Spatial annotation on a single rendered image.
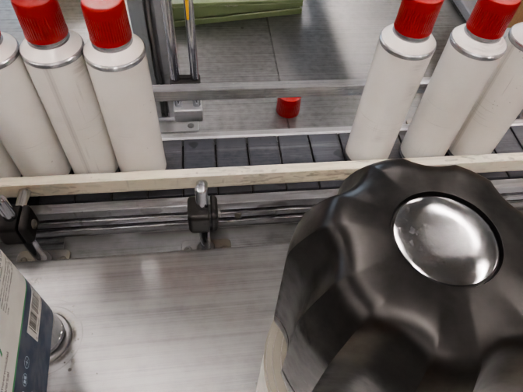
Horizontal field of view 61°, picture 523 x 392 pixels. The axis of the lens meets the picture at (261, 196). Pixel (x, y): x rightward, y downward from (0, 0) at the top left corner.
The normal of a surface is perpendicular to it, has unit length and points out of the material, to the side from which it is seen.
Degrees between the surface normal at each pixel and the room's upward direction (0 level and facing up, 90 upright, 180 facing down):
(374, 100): 90
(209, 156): 0
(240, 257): 0
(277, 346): 2
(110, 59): 42
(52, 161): 90
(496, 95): 90
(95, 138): 90
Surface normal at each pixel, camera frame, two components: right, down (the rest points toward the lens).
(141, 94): 0.74, 0.57
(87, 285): 0.05, -0.59
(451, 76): -0.76, 0.50
